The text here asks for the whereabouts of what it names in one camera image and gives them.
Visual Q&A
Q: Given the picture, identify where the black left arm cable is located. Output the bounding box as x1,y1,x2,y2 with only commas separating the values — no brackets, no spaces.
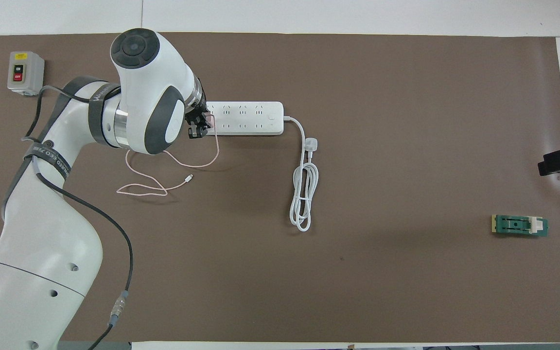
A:
21,85,134,350

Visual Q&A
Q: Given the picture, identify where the green rectangular block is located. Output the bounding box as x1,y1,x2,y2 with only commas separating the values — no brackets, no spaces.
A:
491,214,549,238

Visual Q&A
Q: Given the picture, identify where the white power strip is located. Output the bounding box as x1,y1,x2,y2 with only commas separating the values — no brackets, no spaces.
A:
204,101,285,136

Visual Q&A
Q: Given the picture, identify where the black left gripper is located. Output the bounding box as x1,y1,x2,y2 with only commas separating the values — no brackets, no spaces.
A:
183,80,213,140

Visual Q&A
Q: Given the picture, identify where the pink charging cable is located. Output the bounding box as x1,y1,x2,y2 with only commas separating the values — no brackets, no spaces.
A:
116,117,221,197

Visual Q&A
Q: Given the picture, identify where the brown table mat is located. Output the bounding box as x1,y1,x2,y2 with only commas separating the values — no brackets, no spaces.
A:
0,32,560,343

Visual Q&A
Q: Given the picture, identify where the white power strip cord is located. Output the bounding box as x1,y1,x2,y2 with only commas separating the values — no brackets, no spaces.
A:
283,115,319,232

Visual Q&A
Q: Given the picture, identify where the grey on/off switch box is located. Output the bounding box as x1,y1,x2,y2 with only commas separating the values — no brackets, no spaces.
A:
7,51,45,96

